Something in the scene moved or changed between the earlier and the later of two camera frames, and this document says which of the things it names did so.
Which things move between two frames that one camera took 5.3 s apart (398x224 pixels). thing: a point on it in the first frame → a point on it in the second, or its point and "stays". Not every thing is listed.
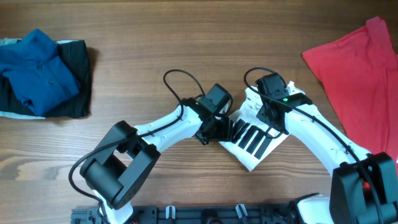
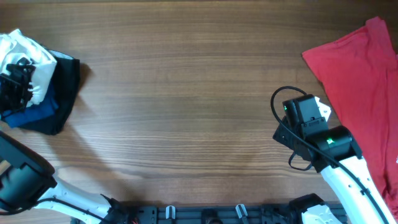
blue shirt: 36,74 → 48,108
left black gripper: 216,131 → 17,79
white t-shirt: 253,141 → 15,45
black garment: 74,55 → 68,79
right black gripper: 270,116 → 280,134
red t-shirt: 359,71 stays
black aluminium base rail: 260,214 stays
